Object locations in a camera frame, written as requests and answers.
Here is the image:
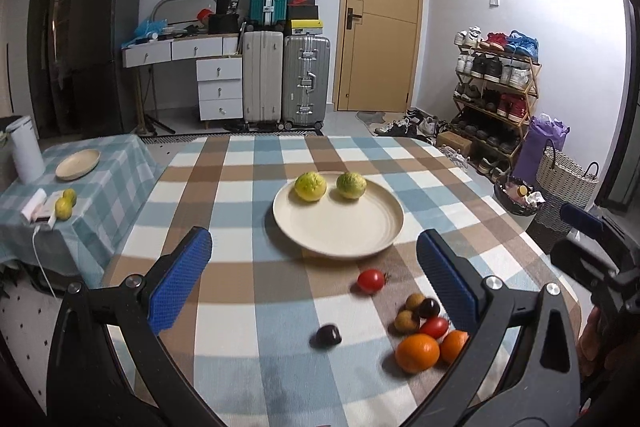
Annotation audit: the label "dark purple plum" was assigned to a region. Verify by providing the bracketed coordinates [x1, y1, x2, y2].
[416, 297, 440, 320]

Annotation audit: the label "red tomato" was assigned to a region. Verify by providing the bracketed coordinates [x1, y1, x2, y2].
[356, 269, 388, 295]
[419, 317, 449, 340]

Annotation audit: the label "brown longan fruit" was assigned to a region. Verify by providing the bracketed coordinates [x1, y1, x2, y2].
[405, 293, 425, 312]

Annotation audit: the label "orange fruit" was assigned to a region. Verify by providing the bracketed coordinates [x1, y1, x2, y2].
[439, 329, 470, 364]
[394, 334, 440, 374]

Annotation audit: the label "large green yellow guava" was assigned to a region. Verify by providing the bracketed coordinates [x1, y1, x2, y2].
[335, 171, 368, 200]

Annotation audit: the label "right hand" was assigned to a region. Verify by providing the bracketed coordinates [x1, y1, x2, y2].
[576, 307, 601, 378]

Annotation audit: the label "woven basket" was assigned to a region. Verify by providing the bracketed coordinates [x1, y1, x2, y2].
[536, 139, 600, 208]

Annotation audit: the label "dark round basket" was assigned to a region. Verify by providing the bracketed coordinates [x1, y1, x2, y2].
[494, 176, 546, 217]

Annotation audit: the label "large cream plate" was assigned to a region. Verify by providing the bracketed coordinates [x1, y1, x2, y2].
[272, 172, 405, 260]

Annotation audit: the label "small yellow citrus fruit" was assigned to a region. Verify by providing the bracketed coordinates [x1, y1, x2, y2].
[54, 197, 74, 221]

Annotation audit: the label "checkered tablecloth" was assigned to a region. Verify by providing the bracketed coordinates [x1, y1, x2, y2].
[103, 136, 560, 426]

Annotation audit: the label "small green citrus fruit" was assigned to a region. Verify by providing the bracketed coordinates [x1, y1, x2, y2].
[63, 188, 77, 206]

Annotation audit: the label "purple bag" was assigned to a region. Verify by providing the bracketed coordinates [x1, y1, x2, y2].
[512, 114, 570, 184]

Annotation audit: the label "cardboard box on floor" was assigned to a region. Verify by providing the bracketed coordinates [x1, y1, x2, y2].
[436, 131, 473, 157]

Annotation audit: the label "white power adapter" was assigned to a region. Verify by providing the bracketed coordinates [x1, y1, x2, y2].
[21, 188, 62, 229]

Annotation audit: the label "small cream plate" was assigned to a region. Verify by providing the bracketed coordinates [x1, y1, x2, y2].
[54, 148, 101, 181]

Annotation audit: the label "white kettle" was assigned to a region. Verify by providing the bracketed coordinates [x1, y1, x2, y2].
[6, 116, 46, 184]

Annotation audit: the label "wooden shoe rack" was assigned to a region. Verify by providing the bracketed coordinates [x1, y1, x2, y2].
[450, 46, 541, 167]

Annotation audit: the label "white drawer desk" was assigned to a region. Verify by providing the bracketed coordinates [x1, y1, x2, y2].
[122, 34, 243, 124]

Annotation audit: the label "beige suitcase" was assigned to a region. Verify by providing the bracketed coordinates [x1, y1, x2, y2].
[242, 31, 284, 127]

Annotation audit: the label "silver suitcase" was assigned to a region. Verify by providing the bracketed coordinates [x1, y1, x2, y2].
[282, 34, 331, 130]

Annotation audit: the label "black refrigerator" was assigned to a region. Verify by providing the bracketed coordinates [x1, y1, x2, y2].
[63, 0, 140, 136]

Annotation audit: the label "stacked shoe boxes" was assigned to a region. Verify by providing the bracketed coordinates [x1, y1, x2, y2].
[286, 0, 323, 35]

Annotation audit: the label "wooden door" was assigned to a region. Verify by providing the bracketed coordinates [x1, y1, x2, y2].
[333, 0, 423, 113]

